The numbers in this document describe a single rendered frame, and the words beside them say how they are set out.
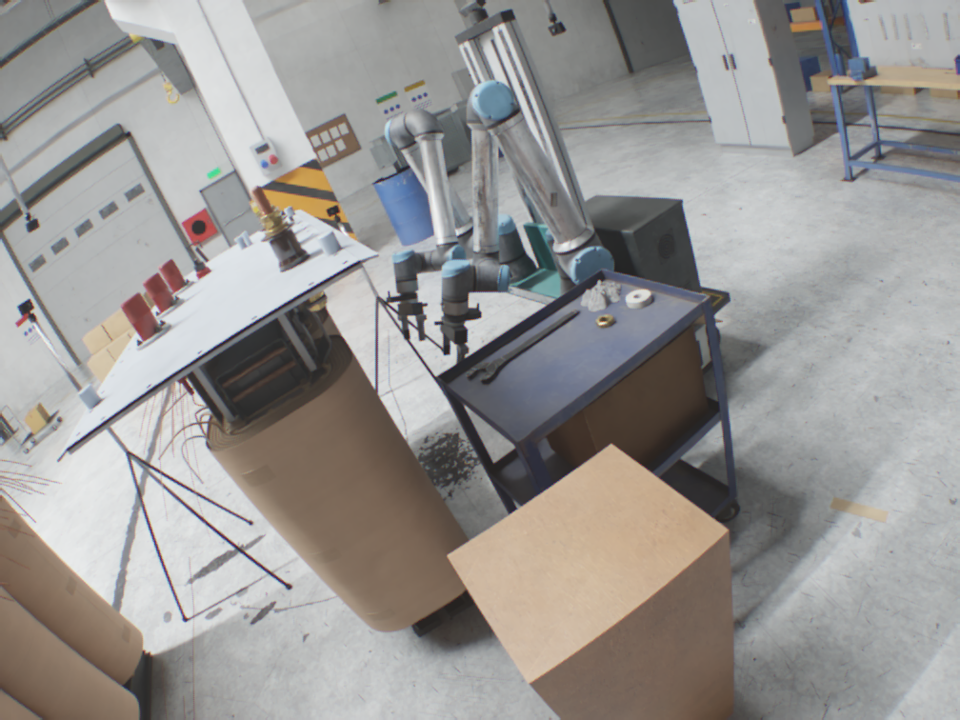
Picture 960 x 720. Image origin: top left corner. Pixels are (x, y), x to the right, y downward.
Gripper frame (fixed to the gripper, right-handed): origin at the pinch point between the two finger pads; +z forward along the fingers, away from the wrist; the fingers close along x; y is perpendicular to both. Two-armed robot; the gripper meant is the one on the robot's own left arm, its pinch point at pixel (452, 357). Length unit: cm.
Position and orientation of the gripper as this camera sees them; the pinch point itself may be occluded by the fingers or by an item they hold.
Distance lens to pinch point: 181.7
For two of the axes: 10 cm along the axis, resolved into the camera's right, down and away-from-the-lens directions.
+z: -0.4, 8.9, 4.6
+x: 4.0, 4.4, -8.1
